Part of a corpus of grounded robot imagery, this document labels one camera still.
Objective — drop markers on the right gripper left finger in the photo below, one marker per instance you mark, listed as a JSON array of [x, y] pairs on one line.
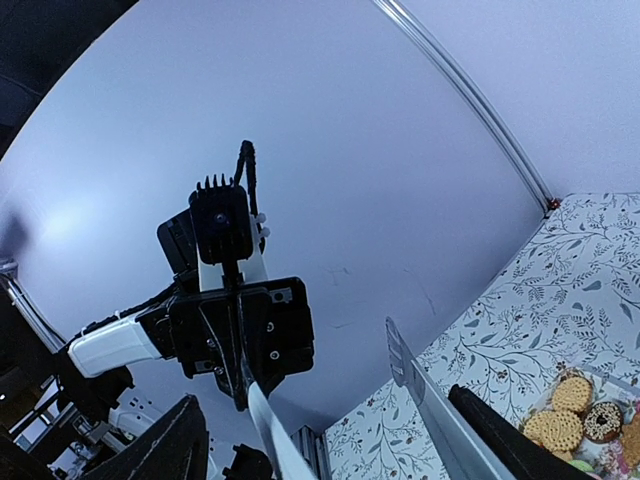
[[175, 447]]

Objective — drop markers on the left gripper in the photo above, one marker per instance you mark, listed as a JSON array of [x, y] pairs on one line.
[[259, 333]]

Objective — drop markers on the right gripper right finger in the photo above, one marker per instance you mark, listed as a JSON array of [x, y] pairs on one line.
[[521, 456]]

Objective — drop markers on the metal tongs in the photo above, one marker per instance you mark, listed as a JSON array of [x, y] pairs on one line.
[[407, 429]]

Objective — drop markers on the floral cookie tray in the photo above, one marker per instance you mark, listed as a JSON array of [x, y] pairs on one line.
[[555, 423]]

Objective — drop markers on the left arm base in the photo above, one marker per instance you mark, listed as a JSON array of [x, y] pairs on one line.
[[248, 464]]

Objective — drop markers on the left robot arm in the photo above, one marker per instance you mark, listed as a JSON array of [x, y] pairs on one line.
[[93, 366]]

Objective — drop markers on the chocolate sprinkle donut cookie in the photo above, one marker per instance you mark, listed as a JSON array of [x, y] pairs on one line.
[[603, 422]]

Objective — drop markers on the floral tablecloth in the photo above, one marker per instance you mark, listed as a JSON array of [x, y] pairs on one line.
[[569, 298]]

